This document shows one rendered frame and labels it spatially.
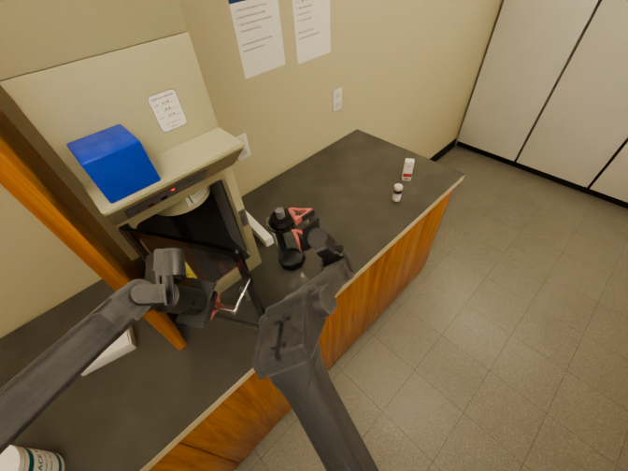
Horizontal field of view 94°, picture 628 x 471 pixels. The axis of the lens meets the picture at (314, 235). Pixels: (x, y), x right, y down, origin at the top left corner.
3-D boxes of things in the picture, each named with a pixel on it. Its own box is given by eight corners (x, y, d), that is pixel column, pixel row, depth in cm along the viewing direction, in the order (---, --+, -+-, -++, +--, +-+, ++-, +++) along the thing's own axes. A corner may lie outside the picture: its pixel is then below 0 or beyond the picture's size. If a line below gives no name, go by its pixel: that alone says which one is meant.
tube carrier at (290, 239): (274, 255, 116) (261, 217, 100) (298, 244, 119) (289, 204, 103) (285, 274, 109) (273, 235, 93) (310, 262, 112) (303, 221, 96)
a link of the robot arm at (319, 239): (328, 285, 83) (355, 273, 81) (311, 276, 74) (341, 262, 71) (316, 249, 89) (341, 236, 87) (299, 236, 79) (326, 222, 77)
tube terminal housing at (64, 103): (158, 275, 114) (-21, 51, 57) (228, 230, 128) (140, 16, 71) (188, 316, 101) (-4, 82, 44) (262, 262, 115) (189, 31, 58)
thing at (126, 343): (81, 344, 97) (73, 339, 94) (131, 319, 102) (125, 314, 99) (83, 377, 90) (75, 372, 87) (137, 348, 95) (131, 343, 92)
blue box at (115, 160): (94, 182, 60) (64, 143, 53) (142, 162, 64) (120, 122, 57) (111, 205, 55) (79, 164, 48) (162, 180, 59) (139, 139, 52)
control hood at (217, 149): (110, 221, 67) (81, 186, 59) (230, 160, 81) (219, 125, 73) (128, 248, 61) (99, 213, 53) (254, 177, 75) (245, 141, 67)
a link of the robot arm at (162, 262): (110, 317, 53) (131, 304, 48) (110, 257, 57) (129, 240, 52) (176, 312, 62) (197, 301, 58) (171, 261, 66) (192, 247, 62)
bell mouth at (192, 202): (139, 196, 87) (129, 181, 83) (192, 170, 95) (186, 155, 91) (164, 225, 78) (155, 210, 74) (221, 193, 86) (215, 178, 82)
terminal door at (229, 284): (188, 308, 98) (123, 226, 68) (272, 331, 91) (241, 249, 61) (187, 310, 97) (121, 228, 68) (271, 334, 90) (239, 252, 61)
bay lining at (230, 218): (157, 259, 110) (101, 183, 84) (217, 222, 121) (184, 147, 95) (188, 299, 97) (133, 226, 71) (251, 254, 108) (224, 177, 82)
